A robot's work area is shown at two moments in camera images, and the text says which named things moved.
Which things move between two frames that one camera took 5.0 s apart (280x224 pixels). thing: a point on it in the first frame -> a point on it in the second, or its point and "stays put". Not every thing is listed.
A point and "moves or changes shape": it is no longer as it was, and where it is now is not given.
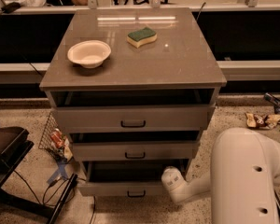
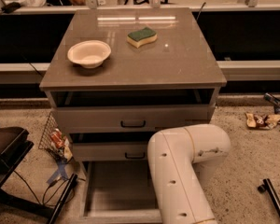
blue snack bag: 279,108 stays put
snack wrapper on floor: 262,121 stays put
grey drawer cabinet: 135,89 stays put
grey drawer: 140,178 moves or changes shape
